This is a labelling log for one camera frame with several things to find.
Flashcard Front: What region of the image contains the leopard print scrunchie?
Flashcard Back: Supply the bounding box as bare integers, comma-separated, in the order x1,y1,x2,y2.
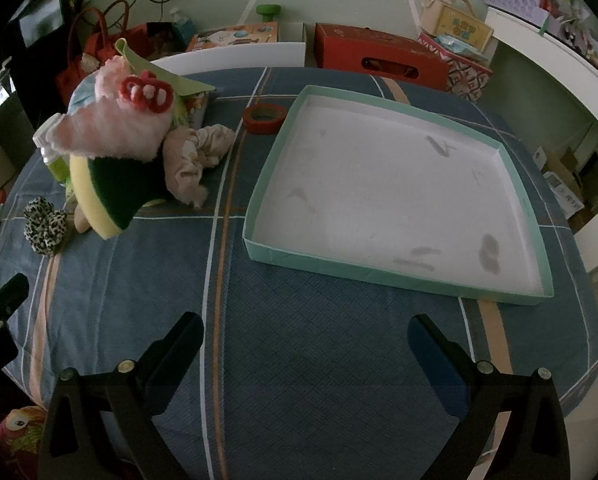
23,197,68,257

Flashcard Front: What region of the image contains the yellow green sponge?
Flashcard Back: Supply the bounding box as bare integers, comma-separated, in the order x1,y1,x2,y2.
69,153,167,241

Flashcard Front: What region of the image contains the pink fluffy sock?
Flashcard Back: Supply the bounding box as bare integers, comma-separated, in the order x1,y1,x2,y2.
47,55,174,162

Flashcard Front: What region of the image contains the beige cloth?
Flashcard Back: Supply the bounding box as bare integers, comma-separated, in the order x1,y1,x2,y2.
162,125,236,209

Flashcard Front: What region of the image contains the blue plaid tablecloth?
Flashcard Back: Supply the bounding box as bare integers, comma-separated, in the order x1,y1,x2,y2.
0,68,598,479

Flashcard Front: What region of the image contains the shallow green cardboard tray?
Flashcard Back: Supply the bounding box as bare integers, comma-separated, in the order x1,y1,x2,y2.
243,86,554,304

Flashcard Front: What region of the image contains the cartoon snack packet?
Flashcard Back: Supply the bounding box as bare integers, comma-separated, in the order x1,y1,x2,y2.
182,92,210,129

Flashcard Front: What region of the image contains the yellow green cloth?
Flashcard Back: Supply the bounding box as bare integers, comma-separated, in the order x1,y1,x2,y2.
114,38,215,96

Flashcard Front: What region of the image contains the red felt handbag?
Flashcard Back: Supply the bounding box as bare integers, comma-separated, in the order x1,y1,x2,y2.
56,0,151,105

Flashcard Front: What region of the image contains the white shelf unit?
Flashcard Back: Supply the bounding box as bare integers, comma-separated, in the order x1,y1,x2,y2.
480,8,598,272

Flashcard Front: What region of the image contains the red tape roll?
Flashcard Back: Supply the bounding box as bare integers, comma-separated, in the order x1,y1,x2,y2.
241,103,287,136

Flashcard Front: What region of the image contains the patterned storage basket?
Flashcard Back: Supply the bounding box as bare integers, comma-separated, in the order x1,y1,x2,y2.
417,32,493,103

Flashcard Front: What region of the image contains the plastic water bottle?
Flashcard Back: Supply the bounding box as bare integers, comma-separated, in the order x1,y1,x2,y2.
170,8,197,46

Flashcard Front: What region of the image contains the white foam board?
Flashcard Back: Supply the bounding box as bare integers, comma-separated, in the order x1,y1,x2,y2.
154,42,307,76

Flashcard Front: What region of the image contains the orange toy box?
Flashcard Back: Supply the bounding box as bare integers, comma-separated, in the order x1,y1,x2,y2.
186,22,278,52

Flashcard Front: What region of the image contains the red cardboard box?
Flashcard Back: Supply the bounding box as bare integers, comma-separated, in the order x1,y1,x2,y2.
313,23,449,91

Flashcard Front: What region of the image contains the wooden toy carrier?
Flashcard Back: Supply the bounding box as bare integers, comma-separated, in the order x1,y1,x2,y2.
421,0,493,52

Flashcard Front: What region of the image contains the green dumbbell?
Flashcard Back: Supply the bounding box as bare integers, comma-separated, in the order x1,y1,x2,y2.
256,4,282,23

